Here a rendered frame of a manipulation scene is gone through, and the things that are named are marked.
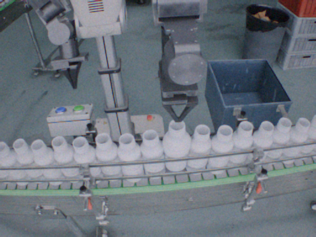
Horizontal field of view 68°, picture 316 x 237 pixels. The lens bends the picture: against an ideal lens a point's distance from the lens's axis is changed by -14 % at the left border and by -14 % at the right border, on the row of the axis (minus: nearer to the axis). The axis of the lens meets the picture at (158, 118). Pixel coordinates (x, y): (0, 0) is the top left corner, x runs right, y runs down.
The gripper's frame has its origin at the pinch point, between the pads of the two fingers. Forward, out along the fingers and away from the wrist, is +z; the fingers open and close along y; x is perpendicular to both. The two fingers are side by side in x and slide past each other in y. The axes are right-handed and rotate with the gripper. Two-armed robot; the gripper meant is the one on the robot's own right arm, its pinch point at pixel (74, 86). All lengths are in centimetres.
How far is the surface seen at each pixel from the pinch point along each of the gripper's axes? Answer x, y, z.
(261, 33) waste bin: 162, 131, 14
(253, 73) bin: 48, 75, 17
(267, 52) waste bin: 167, 141, 34
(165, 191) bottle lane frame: -16.7, 23.9, 27.7
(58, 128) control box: -3.8, -6.6, 11.5
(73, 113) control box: -2.2, -1.3, 7.8
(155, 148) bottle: -18.0, 22.1, 12.0
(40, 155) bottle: -19.1, -7.7, 11.1
